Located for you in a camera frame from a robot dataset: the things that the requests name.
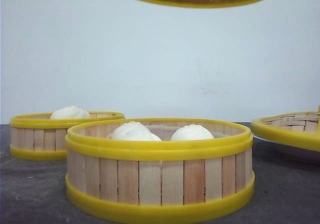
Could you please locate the woven bamboo steamer lid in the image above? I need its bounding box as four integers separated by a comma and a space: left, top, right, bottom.
251, 110, 320, 152

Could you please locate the white plate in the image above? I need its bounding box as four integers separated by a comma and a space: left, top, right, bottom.
253, 134, 320, 164

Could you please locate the front right white bun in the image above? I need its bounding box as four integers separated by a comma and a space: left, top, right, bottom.
170, 124, 214, 141

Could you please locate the front left white bun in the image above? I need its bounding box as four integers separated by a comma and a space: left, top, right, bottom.
108, 121, 161, 141

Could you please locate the white bun in left basket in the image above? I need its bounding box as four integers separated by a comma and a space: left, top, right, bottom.
50, 105, 90, 120

